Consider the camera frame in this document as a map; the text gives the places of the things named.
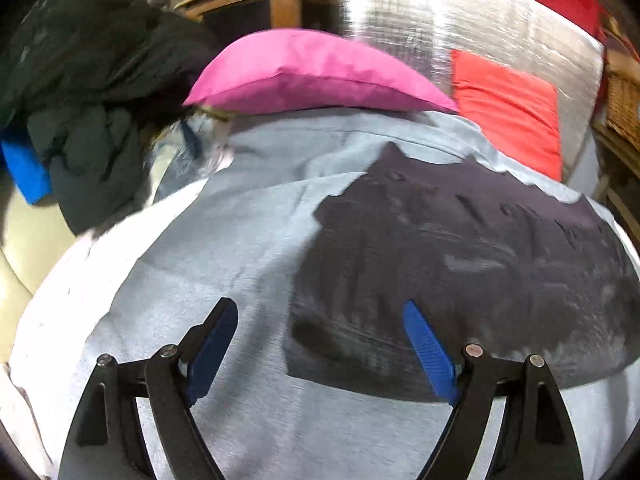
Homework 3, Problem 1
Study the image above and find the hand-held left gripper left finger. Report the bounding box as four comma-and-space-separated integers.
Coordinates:
57, 296, 239, 480

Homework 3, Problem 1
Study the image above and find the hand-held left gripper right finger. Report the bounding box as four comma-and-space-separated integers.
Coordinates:
402, 299, 586, 480

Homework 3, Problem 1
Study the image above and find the dark quilted zip jacket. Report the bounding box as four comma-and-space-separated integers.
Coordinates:
282, 142, 640, 403

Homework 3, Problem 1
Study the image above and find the grey blanket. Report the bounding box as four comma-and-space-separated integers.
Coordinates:
45, 107, 640, 480

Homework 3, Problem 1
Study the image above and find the white bed sheet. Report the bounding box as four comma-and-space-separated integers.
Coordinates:
7, 180, 211, 480

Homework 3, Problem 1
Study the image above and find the clear plastic bag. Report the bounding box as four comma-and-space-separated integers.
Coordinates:
150, 110, 236, 206

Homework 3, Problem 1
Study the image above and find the red pillow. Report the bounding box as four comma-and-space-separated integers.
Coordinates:
450, 49, 563, 181

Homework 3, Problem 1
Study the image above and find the bright blue jacket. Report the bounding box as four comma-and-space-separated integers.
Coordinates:
0, 137, 53, 206

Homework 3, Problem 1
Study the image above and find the wooden table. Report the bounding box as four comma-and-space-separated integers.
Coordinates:
590, 120, 640, 241

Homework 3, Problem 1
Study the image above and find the pink pillow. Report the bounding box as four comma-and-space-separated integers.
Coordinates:
182, 29, 460, 113

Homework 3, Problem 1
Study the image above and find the black jacket pile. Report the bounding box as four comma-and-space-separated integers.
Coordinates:
0, 0, 226, 236

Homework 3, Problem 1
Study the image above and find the wicker basket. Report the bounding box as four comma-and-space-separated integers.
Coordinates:
602, 67, 640, 153

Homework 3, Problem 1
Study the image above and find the silver foil insulation mat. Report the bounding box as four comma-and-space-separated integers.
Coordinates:
335, 0, 606, 181

